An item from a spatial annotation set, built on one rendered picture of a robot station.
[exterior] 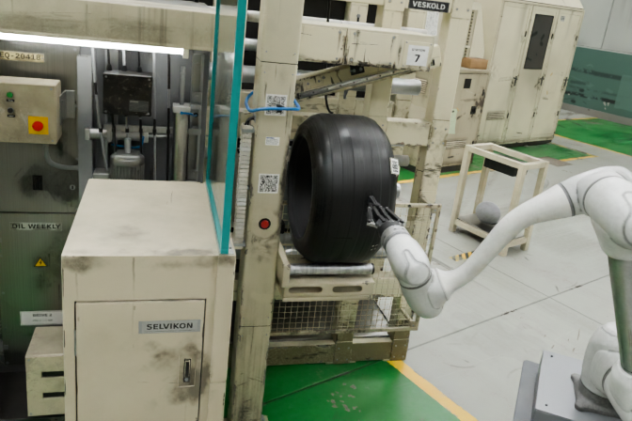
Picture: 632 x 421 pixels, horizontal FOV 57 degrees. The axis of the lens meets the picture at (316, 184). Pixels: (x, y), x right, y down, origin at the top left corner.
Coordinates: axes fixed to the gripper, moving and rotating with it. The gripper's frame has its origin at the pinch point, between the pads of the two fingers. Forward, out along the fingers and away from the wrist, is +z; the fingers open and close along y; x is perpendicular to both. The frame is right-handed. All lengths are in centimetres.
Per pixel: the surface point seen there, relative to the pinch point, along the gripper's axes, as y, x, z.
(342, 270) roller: 1.7, 35.2, 11.3
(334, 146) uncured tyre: 12.1, -14.0, 15.9
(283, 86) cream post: 30, -30, 28
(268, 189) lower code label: 31.9, 7.3, 22.9
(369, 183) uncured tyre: 0.4, -4.6, 6.3
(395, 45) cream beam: -19, -42, 56
